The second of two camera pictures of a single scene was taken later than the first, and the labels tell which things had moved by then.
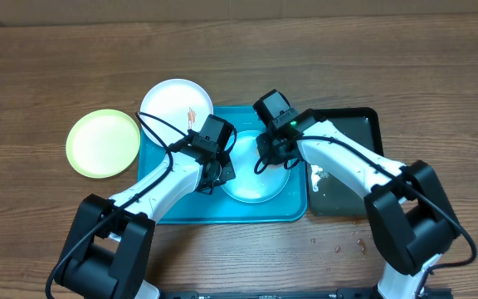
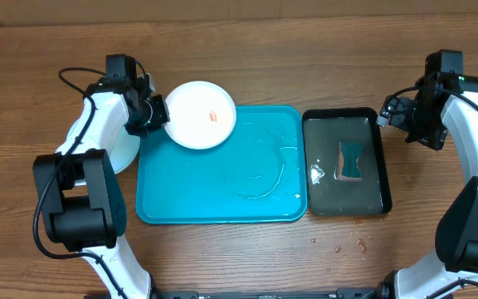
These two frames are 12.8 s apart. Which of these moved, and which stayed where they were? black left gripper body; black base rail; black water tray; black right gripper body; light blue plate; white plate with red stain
Moved: black left gripper body; light blue plate; black right gripper body; white plate with red stain
Stayed: black water tray; black base rail
